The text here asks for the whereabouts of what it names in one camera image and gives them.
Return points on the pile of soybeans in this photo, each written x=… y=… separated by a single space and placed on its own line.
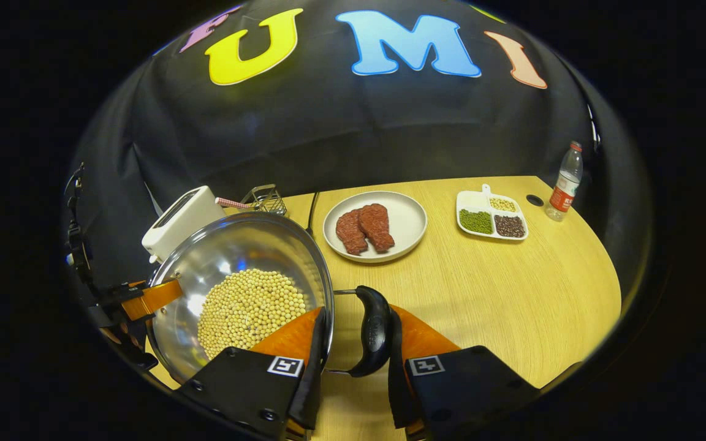
x=249 y=312

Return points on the pink striped straw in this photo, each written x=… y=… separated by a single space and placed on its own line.
x=230 y=203

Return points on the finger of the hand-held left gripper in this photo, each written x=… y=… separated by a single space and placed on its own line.
x=154 y=299

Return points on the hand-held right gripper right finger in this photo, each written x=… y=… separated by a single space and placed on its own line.
x=397 y=392

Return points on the black backdrop cloth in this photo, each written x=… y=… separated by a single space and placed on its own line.
x=359 y=122

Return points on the clear bottle with red label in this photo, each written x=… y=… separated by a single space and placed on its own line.
x=564 y=187

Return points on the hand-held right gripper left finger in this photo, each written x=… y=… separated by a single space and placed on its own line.
x=315 y=386

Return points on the brown meat piece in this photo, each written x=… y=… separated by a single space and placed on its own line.
x=351 y=233
x=377 y=226

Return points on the white divided bean dish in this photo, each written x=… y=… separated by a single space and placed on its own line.
x=475 y=220

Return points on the white toaster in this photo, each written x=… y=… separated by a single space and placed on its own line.
x=184 y=220

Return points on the white round plate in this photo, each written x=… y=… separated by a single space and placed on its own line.
x=408 y=220

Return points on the black table grommet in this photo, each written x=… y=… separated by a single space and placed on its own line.
x=535 y=200

